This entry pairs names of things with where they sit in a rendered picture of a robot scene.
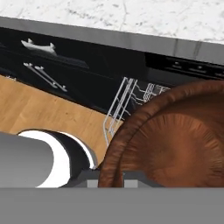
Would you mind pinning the black drawer front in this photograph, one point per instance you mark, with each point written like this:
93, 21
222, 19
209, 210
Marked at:
96, 58

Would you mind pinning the black cupboard door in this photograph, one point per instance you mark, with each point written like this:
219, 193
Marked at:
78, 87

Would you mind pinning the black dishwasher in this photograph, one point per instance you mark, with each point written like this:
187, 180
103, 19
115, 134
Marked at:
189, 68

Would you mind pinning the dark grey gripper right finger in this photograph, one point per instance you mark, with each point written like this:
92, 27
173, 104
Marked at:
135, 176

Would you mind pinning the brown wooden bowl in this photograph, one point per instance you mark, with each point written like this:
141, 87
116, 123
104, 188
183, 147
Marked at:
178, 137

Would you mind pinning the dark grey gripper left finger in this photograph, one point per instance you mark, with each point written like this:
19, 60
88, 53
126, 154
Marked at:
84, 178

